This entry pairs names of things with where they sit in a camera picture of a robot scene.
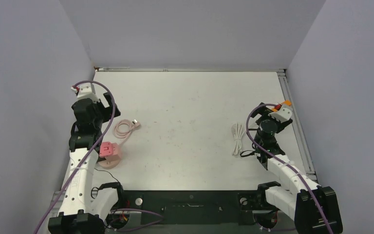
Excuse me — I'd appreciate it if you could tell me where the pink round socket base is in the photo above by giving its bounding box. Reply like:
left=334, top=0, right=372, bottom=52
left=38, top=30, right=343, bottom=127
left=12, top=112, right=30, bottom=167
left=97, top=142, right=122, bottom=169

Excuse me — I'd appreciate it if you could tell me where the orange power strip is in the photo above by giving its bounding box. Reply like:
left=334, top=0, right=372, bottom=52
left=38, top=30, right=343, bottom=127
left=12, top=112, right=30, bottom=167
left=271, top=100, right=292, bottom=112

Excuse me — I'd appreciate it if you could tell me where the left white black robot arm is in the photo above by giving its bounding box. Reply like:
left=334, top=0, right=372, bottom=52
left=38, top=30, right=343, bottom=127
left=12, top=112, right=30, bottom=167
left=48, top=93, right=126, bottom=234

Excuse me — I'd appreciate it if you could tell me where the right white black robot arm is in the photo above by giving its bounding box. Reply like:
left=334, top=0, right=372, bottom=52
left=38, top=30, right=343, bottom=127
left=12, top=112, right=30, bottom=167
left=245, top=102, right=343, bottom=234

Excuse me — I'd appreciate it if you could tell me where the white power strip cable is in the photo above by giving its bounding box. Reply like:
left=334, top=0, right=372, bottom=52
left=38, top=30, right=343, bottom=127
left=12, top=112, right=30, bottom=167
left=231, top=122, right=246, bottom=156

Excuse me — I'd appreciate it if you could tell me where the pink coiled cable with plug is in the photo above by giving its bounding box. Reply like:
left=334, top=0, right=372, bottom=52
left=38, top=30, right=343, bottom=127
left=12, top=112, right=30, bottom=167
left=113, top=118, right=142, bottom=148

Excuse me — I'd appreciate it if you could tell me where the aluminium frame rail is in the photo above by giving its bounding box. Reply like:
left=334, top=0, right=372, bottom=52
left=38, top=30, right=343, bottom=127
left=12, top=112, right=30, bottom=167
left=277, top=69, right=318, bottom=182

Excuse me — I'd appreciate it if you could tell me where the thin black adapter cable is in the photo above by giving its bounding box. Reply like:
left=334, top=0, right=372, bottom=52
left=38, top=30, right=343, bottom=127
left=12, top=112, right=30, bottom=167
left=93, top=167, right=120, bottom=183

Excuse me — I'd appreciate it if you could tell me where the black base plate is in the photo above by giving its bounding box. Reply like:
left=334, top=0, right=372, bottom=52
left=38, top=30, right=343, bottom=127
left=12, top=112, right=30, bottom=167
left=107, top=190, right=279, bottom=228

